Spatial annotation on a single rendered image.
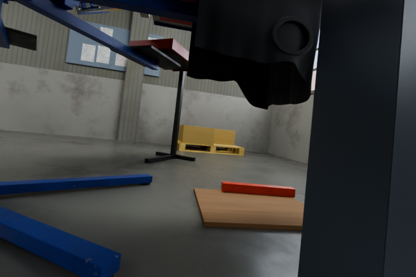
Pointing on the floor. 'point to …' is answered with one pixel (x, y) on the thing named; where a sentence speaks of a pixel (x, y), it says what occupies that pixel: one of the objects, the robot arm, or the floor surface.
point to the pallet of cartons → (208, 140)
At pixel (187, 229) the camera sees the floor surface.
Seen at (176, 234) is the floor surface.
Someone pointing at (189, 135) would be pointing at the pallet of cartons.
